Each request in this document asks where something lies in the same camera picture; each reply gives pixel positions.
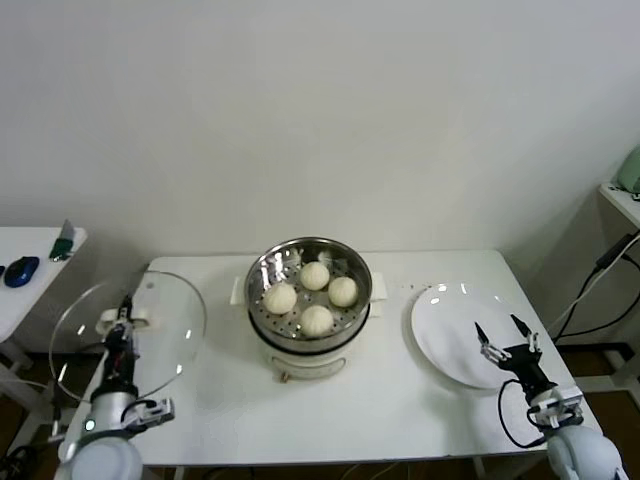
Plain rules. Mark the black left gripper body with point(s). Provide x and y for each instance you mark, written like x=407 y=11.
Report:
x=120 y=365

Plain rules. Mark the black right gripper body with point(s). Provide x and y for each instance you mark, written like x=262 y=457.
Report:
x=527 y=367

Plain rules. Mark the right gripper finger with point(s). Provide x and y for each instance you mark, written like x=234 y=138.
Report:
x=527 y=335
x=489 y=347

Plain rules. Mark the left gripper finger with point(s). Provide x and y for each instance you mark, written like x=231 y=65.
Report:
x=129 y=312
x=118 y=334

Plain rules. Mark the round glass pot lid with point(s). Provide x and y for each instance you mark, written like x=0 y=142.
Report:
x=170 y=320

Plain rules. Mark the white steamed baozi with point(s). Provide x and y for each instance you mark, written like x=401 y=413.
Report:
x=280 y=299
x=315 y=276
x=316 y=321
x=342 y=291

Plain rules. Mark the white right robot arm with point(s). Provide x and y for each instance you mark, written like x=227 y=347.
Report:
x=585 y=455

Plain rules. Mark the steel perforated steamer basket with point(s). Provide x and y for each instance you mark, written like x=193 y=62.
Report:
x=270 y=270

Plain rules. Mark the white round plate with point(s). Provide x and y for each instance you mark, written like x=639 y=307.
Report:
x=450 y=330

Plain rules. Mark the green clip tool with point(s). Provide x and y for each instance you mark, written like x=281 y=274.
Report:
x=61 y=247

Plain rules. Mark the blue computer mouse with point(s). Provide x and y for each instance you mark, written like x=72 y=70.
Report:
x=20 y=270

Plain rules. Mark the white side table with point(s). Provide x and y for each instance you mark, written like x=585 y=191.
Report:
x=30 y=240

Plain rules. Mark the white shelf table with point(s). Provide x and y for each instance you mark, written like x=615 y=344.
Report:
x=622 y=200

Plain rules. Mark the white electric cooker base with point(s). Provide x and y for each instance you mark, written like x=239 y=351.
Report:
x=310 y=362

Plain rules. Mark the pale green appliance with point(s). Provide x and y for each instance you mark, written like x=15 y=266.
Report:
x=630 y=172

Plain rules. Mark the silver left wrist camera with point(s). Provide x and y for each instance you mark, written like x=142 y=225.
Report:
x=155 y=411

